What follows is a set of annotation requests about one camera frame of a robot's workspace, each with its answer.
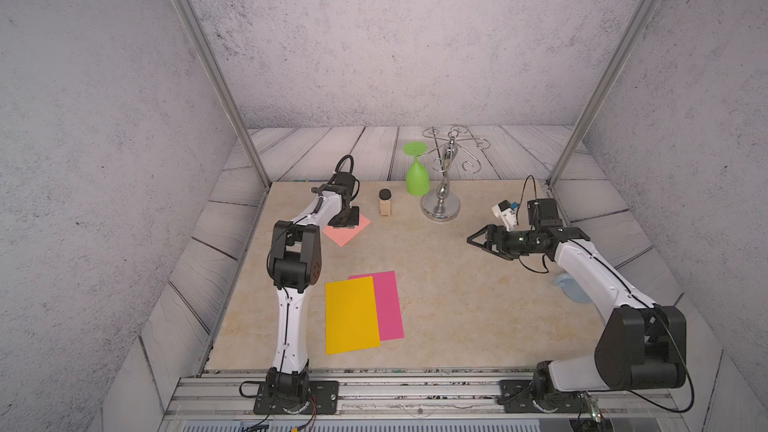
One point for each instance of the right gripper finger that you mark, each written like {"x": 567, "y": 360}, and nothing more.
{"x": 486, "y": 246}
{"x": 480, "y": 237}

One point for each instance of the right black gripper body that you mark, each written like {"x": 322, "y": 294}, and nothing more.
{"x": 515, "y": 243}

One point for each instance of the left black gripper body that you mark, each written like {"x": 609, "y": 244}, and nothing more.
{"x": 347, "y": 219}

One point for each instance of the salmon pink paper sheet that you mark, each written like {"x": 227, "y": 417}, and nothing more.
{"x": 342, "y": 236}

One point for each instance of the magenta paper sheet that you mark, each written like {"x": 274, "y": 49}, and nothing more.
{"x": 389, "y": 314}

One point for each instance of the yellow paper sheet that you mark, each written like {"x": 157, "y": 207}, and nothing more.
{"x": 351, "y": 316}

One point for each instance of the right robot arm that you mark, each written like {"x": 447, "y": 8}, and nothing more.
{"x": 643, "y": 344}

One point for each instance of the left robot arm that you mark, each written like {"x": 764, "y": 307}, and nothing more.
{"x": 294, "y": 264}

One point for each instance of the wooden block with black cap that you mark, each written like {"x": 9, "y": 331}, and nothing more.
{"x": 385, "y": 204}

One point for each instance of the silver metal hanger stand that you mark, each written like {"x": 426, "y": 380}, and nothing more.
{"x": 441, "y": 204}

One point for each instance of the light blue cup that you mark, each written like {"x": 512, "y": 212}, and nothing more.
{"x": 570, "y": 287}

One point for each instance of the green plastic wine glass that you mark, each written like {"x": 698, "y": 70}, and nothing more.
{"x": 417, "y": 177}

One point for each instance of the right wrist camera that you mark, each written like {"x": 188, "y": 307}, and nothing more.
{"x": 507, "y": 212}

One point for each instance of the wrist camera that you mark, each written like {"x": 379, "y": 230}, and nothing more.
{"x": 346, "y": 184}
{"x": 507, "y": 212}

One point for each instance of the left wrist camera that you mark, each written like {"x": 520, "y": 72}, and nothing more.
{"x": 346, "y": 184}

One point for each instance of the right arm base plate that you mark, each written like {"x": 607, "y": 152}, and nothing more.
{"x": 520, "y": 397}

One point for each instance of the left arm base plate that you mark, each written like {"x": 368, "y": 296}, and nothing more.
{"x": 300, "y": 398}

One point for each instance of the aluminium front rail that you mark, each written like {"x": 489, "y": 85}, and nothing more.
{"x": 408, "y": 400}

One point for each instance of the left aluminium frame post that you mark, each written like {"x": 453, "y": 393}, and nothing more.
{"x": 194, "y": 30}

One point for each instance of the aluminium frame post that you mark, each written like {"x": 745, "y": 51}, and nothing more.
{"x": 638, "y": 20}
{"x": 194, "y": 30}

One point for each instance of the right aluminium frame post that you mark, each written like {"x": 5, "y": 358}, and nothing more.
{"x": 638, "y": 20}

